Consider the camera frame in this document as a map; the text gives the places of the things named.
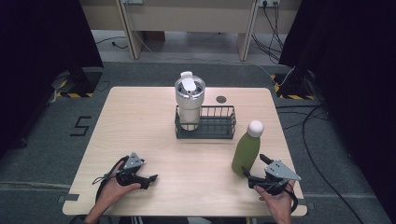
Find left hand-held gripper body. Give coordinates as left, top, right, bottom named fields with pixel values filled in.
left=115, top=151, right=150, bottom=188

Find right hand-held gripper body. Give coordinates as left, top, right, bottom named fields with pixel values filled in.
left=248, top=159, right=303, bottom=196

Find green bottle with white cap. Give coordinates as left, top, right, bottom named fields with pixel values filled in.
left=231, top=119, right=265, bottom=177

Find dark wire basket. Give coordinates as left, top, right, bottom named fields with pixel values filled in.
left=175, top=105, right=237, bottom=140

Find white tumbler with clear lid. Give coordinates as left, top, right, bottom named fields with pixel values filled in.
left=174, top=71, right=206, bottom=132

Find person's left hand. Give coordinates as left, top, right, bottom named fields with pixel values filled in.
left=96, top=161, right=142, bottom=213

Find person's right hand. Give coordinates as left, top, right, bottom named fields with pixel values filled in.
left=253, top=180, right=296, bottom=223

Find black stand base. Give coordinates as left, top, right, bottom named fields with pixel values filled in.
left=56, top=66, right=104, bottom=99
left=270, top=72, right=316, bottom=101

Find black curtain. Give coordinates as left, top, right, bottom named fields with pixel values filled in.
left=278, top=0, right=396, bottom=224
left=0, top=0, right=105, bottom=158

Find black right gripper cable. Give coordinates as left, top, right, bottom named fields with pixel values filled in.
left=281, top=186, right=299, bottom=215

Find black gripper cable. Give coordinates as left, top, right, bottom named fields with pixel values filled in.
left=92, top=155, right=130, bottom=203
left=281, top=186, right=299, bottom=215

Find long black floor cables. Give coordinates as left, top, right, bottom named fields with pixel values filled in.
left=276, top=104, right=365, bottom=224

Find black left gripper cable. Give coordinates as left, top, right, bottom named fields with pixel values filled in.
left=92, top=155, right=130, bottom=203

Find thin white cable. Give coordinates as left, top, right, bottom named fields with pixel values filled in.
left=132, top=29, right=295, bottom=88

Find short black floor cable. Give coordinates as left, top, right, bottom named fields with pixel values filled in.
left=94, top=35, right=129, bottom=50

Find bundle of black cables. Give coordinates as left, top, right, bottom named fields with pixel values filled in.
left=251, top=3, right=286, bottom=63

